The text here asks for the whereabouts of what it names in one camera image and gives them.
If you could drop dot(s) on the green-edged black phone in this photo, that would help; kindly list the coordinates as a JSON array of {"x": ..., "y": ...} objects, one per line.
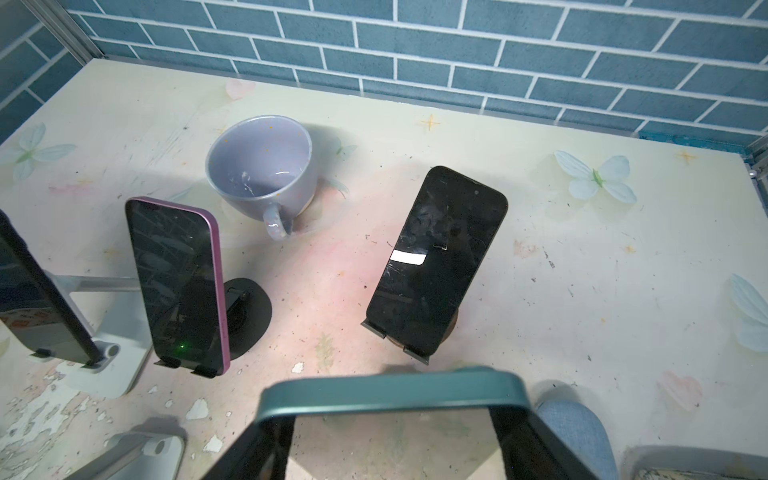
[{"x": 473, "y": 423}]

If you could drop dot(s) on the white phone stand front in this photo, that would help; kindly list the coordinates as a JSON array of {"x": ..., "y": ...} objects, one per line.
[{"x": 135, "y": 456}]

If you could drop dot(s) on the black phone on round stand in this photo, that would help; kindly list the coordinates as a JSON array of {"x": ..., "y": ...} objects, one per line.
[{"x": 440, "y": 248}]

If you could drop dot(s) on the black round phone stand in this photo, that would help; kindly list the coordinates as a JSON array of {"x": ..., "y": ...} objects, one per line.
[{"x": 418, "y": 339}]

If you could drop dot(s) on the black stand under pink phone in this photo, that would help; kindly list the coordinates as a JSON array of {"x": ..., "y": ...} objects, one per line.
[{"x": 249, "y": 313}]

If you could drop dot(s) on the pink-edged black phone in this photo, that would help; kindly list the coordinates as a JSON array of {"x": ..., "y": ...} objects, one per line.
[{"x": 176, "y": 250}]

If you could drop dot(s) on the lavender ceramic mug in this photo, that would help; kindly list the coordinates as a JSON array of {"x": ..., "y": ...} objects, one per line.
[{"x": 264, "y": 168}]

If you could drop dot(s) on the blue glasses case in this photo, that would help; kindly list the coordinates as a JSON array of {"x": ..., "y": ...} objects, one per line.
[{"x": 583, "y": 433}]

